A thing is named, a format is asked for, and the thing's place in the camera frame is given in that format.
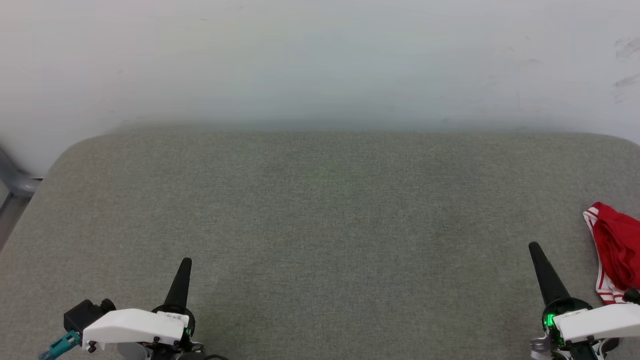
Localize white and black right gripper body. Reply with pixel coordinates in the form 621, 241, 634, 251
530, 297, 640, 360

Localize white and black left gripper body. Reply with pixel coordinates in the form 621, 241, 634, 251
81, 304, 205, 360

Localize teal cable connector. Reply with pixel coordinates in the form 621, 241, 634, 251
39, 330, 82, 360

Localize red garment with white trim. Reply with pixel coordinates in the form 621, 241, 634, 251
582, 201, 640, 306

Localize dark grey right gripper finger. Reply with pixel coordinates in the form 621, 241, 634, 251
528, 241, 572, 307

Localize grey metal frame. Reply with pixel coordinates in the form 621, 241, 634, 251
0, 145, 44, 251

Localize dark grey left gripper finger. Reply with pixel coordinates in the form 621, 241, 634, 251
163, 257, 193, 309

